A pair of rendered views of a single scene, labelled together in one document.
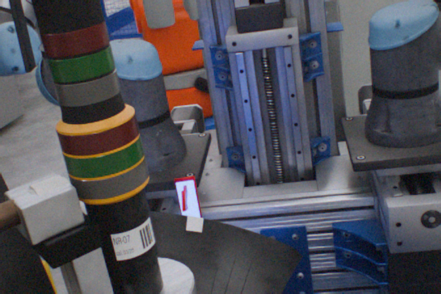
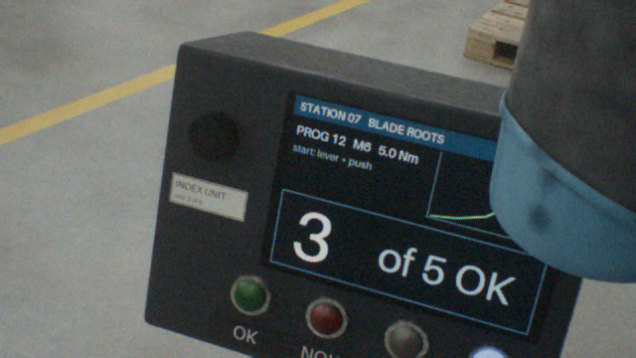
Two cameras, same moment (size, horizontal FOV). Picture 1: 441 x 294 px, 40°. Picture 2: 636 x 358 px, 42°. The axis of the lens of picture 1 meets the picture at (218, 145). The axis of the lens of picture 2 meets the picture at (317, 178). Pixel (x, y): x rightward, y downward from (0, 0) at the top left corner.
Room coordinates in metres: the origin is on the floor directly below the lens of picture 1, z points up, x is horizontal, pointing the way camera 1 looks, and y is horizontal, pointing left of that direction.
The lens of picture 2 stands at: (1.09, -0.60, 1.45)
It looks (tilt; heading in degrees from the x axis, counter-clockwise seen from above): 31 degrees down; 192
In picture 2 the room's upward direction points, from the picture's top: 6 degrees clockwise
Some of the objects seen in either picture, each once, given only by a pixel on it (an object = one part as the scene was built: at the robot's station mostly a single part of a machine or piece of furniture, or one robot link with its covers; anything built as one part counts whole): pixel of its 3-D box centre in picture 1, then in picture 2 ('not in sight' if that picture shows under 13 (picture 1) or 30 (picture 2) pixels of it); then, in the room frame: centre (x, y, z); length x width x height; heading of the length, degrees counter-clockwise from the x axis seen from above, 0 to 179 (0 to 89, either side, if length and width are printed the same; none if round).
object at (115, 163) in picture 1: (103, 151); not in sight; (0.32, 0.06, 1.38); 0.04 x 0.04 x 0.01
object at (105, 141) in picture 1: (98, 129); not in sight; (0.32, 0.06, 1.39); 0.04 x 0.04 x 0.01
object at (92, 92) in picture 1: (86, 85); not in sight; (0.32, 0.06, 1.41); 0.03 x 0.03 x 0.01
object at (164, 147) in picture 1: (144, 135); not in sight; (1.11, 0.14, 1.09); 0.15 x 0.15 x 0.10
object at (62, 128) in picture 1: (103, 151); not in sight; (0.32, 0.06, 1.38); 0.04 x 0.04 x 0.05
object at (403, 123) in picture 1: (405, 106); not in sight; (1.03, -0.35, 1.09); 0.15 x 0.15 x 0.10
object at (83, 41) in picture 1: (75, 37); not in sight; (0.32, 0.06, 1.44); 0.03 x 0.03 x 0.01
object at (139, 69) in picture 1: (128, 78); not in sight; (1.12, 0.14, 1.20); 0.13 x 0.12 x 0.14; 55
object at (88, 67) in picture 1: (81, 62); not in sight; (0.32, 0.06, 1.43); 0.03 x 0.03 x 0.01
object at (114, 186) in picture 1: (108, 172); not in sight; (0.32, 0.06, 1.36); 0.04 x 0.04 x 0.01
